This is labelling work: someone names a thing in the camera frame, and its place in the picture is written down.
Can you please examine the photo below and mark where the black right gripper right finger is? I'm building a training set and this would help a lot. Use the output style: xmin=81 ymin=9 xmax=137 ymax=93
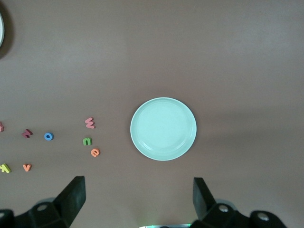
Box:
xmin=191 ymin=177 xmax=285 ymax=228

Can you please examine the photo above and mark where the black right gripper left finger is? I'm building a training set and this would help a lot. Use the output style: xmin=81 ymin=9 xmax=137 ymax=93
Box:
xmin=0 ymin=176 xmax=86 ymax=228

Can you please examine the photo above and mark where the green plate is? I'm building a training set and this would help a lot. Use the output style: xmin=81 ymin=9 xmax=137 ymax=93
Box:
xmin=130 ymin=96 xmax=198 ymax=162

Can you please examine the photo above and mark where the brown table cover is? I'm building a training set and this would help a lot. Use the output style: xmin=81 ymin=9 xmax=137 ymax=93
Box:
xmin=0 ymin=0 xmax=304 ymax=228

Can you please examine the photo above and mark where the beige plate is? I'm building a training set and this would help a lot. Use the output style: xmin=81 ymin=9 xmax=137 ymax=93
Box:
xmin=0 ymin=11 xmax=5 ymax=48

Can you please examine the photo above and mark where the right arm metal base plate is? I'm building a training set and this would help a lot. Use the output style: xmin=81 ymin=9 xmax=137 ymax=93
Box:
xmin=139 ymin=223 xmax=192 ymax=228

